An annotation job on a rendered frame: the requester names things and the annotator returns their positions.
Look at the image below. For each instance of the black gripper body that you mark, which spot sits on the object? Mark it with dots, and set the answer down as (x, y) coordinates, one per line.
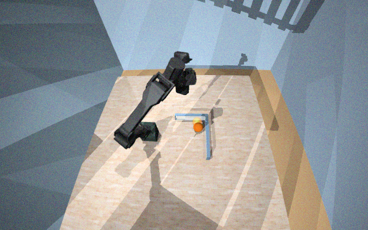
(184, 56)

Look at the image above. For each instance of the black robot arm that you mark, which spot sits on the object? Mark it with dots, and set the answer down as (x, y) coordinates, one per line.
(154, 93)

